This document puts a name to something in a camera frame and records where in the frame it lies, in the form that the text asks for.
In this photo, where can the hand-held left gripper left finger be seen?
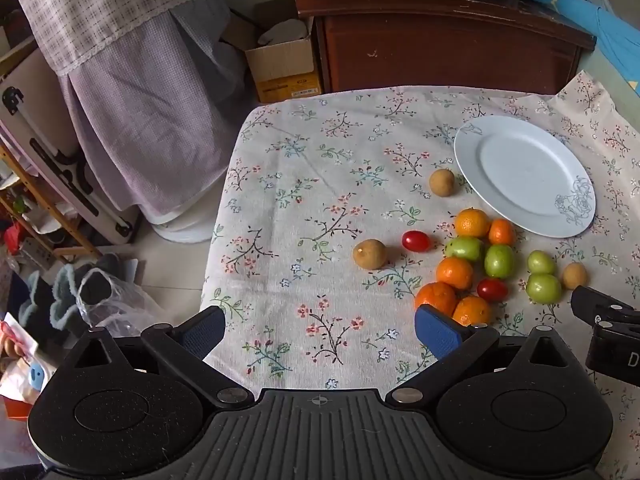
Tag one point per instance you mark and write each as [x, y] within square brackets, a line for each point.
[205, 331]

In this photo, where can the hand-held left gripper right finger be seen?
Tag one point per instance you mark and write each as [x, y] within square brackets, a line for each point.
[437, 334]

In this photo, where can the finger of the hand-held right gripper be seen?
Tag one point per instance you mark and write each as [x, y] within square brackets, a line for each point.
[600, 305]

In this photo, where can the orange mandarin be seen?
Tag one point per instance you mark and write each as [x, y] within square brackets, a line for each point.
[472, 222]
[454, 273]
[435, 296]
[502, 232]
[472, 311]

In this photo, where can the brown longan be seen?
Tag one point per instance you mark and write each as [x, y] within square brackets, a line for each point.
[574, 276]
[369, 254]
[442, 182]

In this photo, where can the green jujube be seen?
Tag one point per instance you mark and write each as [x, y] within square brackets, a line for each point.
[464, 249]
[543, 288]
[541, 262]
[499, 261]

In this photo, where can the red cherry tomato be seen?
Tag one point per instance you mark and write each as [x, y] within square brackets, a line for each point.
[416, 240]
[492, 290]

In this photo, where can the white plate with grey print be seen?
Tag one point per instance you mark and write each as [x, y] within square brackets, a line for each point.
[525, 175]

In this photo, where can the clear plastic bag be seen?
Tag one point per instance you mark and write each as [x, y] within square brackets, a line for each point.
[125, 305]

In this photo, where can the white round base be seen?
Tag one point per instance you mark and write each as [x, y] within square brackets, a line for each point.
[182, 227]

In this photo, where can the grey fuzzy slipper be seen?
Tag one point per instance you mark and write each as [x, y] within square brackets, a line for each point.
[32, 295]
[70, 290]

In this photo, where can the colourful printed packet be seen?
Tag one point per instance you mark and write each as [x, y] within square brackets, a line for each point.
[22, 360]

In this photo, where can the white power strip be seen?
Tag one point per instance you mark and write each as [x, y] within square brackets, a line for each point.
[36, 255]

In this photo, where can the floral tablecloth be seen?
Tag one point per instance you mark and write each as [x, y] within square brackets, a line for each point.
[320, 185]

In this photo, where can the wooden rack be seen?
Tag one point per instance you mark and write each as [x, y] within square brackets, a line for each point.
[50, 210]

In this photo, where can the lilac checked cloth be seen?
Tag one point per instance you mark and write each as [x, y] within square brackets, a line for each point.
[150, 125]

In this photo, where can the red plastic bag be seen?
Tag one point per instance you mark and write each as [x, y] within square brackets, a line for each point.
[12, 238]

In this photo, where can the white folding table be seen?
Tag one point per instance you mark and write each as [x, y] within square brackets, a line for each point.
[45, 125]

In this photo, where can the blue shirt person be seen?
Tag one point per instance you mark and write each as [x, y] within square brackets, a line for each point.
[615, 35]

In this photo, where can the cardboard box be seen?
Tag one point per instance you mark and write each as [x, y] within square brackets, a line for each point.
[282, 70]

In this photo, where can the dark wooden cabinet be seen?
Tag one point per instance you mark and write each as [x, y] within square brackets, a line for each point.
[440, 45]

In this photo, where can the white cloth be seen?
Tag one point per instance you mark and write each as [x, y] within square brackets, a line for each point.
[282, 34]

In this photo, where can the beige checked cloth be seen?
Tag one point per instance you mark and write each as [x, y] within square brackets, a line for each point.
[100, 5]

